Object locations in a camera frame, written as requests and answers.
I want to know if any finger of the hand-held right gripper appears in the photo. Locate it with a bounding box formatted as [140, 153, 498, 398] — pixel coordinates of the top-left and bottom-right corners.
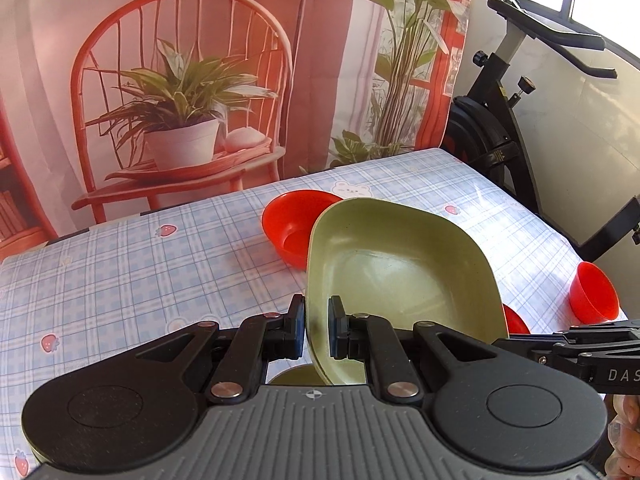
[493, 319, 640, 368]

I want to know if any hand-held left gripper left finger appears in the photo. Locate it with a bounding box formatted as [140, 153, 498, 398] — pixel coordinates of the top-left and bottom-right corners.
[135, 294, 306, 405]

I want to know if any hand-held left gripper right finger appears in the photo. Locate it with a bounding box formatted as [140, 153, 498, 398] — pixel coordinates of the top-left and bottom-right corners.
[327, 296, 453, 405]

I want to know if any green square plate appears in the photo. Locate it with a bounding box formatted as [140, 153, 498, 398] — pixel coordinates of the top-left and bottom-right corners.
[306, 198, 510, 387]

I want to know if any person's right hand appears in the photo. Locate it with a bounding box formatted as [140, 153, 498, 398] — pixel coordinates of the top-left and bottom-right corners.
[605, 394, 640, 480]

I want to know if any red plastic bowl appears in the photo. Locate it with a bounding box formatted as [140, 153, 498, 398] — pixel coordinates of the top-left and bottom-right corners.
[262, 190, 346, 269]
[569, 261, 621, 325]
[502, 304, 531, 336]

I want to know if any checkered tablecloth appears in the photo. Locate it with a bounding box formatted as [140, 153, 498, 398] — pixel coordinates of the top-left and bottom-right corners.
[0, 148, 632, 480]

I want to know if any black exercise bike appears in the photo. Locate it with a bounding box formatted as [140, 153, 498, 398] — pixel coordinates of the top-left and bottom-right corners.
[444, 0, 640, 263]

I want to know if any printed backdrop cloth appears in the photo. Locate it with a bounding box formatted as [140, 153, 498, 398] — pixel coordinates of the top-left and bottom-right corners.
[0, 0, 477, 264]

